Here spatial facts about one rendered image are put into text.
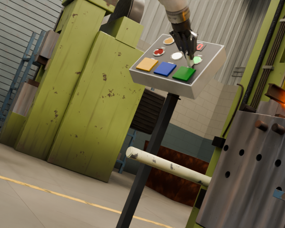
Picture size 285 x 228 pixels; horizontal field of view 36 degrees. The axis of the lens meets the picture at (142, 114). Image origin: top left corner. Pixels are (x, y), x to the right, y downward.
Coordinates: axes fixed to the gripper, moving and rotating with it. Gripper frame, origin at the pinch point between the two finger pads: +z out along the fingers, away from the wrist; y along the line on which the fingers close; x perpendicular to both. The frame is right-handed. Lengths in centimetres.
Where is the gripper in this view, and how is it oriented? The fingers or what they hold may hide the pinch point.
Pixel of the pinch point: (189, 58)
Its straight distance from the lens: 189.1
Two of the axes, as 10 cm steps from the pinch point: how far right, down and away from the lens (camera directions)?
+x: 5.8, -6.7, 4.7
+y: 7.7, 2.6, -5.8
